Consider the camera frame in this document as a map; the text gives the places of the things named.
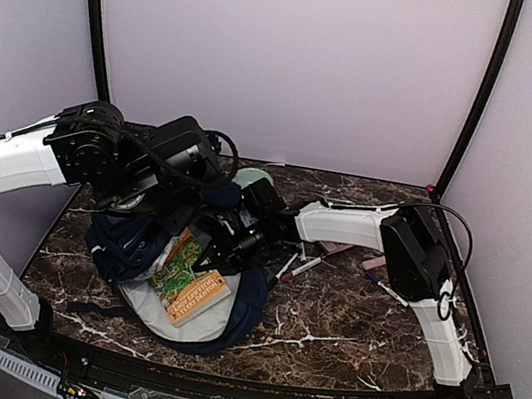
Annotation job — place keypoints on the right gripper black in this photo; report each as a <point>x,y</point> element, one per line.
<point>233,257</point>

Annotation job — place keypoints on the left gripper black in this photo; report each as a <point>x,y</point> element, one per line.
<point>175,221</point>

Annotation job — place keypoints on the orange green paperback book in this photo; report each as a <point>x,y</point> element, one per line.
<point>184,292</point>

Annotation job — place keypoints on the navy blue student backpack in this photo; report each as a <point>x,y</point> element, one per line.
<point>127,251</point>

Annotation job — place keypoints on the pink illustrated paperback book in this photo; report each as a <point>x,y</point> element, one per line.
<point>333,248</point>

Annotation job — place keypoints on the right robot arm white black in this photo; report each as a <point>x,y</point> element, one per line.
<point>417,260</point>

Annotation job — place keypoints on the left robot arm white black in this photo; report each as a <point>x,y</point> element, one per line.
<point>158,171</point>

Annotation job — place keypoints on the black capped white marker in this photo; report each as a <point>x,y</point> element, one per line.
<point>286,266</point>

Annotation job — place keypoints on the red capped white marker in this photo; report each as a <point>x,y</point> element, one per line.
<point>300,269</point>

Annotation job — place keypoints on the light green ceramic bowl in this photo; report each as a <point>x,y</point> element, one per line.
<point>248,176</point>

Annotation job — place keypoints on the purple capped white marker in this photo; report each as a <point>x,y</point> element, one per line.
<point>304,257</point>

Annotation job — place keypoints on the blue capped thin pen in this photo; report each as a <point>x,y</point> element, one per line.
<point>374,279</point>

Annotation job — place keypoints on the small circuit board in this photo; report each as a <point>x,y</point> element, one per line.
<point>68,390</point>

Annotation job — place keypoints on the black front rail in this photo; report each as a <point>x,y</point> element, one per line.
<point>126,359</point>

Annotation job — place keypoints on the left black frame post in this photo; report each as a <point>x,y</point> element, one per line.
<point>97,43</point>

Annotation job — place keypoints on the black frame post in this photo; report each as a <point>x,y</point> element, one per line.
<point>97,43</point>
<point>485,89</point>

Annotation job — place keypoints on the right black frame post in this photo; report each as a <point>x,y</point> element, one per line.
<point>485,89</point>

